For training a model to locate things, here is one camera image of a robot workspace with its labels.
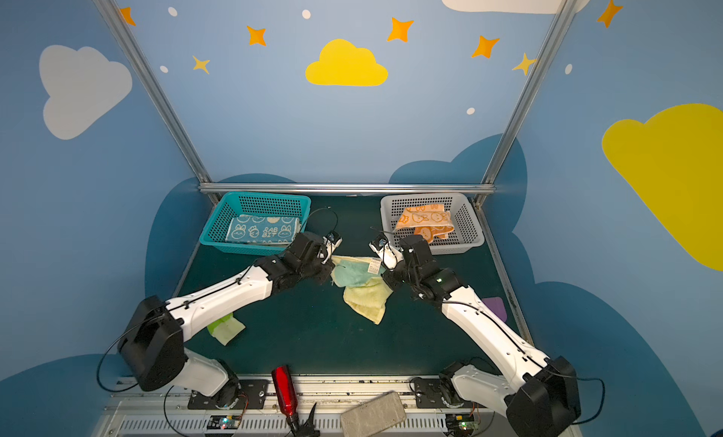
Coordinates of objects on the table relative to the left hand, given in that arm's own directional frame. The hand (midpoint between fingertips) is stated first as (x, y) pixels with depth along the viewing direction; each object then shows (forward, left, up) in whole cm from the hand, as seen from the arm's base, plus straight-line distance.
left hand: (332, 260), depth 85 cm
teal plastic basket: (+28, +44, -6) cm, 53 cm away
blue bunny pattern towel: (+21, +29, -12) cm, 38 cm away
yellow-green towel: (-3, -11, -12) cm, 16 cm away
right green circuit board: (-40, -35, -15) cm, 55 cm away
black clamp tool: (-42, +4, -12) cm, 43 cm away
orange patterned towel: (+24, -36, -9) cm, 44 cm away
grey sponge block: (-39, -13, -11) cm, 42 cm away
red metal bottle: (-33, +10, -11) cm, 36 cm away
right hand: (-2, -17, +5) cm, 18 cm away
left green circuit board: (-40, +26, -14) cm, 50 cm away
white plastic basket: (+19, -49, -9) cm, 53 cm away
